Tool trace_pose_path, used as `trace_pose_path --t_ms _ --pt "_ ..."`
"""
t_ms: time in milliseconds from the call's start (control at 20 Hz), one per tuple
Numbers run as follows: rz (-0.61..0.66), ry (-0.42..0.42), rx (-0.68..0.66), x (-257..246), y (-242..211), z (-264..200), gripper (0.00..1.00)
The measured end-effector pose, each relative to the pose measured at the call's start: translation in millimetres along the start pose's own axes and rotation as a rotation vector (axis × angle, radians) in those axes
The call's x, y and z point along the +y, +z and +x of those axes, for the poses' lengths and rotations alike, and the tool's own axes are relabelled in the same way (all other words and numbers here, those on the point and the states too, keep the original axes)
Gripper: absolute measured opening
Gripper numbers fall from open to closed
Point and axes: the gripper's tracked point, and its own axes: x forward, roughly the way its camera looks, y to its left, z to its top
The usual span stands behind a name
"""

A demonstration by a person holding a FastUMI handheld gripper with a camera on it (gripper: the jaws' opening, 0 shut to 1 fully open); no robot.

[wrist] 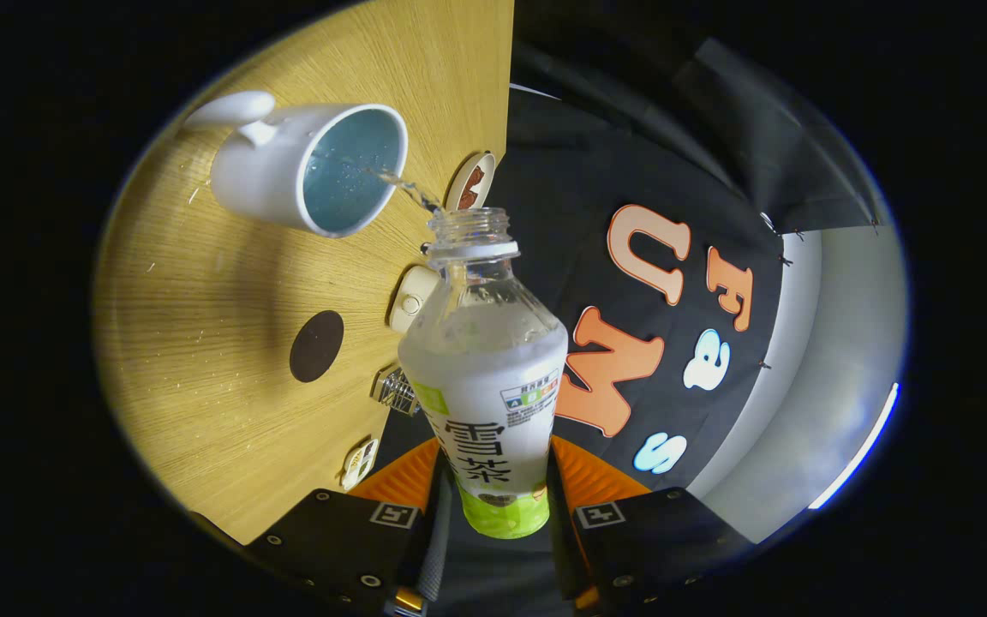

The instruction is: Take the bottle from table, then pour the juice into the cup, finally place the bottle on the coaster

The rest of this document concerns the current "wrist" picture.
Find red-brown food piece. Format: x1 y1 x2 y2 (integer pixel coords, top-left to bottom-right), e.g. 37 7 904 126
458 165 486 211

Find round white plate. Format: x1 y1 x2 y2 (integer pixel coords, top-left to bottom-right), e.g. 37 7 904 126
445 152 497 213

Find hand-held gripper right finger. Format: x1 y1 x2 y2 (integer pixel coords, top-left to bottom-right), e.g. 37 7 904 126
547 435 756 617

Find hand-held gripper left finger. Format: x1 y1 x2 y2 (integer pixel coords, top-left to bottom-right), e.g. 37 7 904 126
245 437 456 617

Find white cup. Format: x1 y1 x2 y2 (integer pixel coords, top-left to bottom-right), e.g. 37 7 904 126
183 90 410 239

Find white toaster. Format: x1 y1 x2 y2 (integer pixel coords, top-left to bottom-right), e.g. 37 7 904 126
388 265 443 334

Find dark brown round coaster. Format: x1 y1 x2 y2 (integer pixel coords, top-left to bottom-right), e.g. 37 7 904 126
290 310 345 384

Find black backdrop cloth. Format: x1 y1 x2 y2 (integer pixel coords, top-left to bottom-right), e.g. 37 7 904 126
374 0 888 617

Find clear juice bottle white label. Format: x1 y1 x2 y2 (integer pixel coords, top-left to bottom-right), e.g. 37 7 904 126
398 207 570 540

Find wooden table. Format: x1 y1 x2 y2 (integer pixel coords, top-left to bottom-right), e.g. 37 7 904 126
91 0 516 547

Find metal wire holder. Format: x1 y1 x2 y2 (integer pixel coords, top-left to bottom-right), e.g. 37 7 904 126
371 367 422 417

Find divided white bean dish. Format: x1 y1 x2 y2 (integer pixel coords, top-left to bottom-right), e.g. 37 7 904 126
340 438 380 492

